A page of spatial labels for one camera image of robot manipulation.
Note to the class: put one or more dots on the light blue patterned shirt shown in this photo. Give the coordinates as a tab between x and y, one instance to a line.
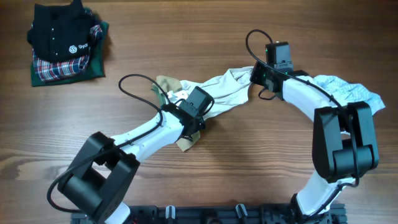
345	92

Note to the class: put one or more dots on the red plaid folded shirt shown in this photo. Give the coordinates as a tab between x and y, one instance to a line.
66	44

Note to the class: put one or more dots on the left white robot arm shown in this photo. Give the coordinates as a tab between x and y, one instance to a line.
99	176

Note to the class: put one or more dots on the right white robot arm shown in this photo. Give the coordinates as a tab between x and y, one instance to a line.
344	145

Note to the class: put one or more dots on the black folded polo shirt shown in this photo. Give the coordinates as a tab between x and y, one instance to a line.
60	33

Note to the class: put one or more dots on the green folded shirt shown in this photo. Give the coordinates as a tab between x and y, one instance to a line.
76	70

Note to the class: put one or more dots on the beige and tan shirt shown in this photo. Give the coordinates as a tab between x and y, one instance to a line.
228	90

